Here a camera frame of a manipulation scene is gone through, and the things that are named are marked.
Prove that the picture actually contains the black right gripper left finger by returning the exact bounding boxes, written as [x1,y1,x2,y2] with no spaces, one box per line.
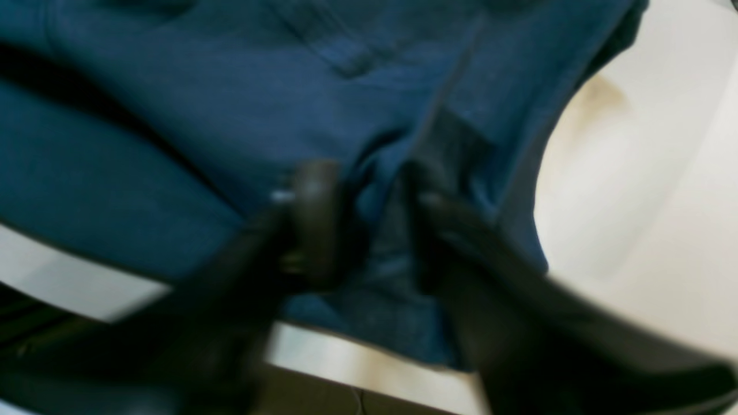
[2,160,342,414]

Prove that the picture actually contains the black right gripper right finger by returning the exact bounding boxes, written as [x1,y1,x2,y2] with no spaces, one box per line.
[404,163,736,414]

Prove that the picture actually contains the dark blue T-shirt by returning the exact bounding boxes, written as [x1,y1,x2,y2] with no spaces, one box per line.
[2,1,648,369]

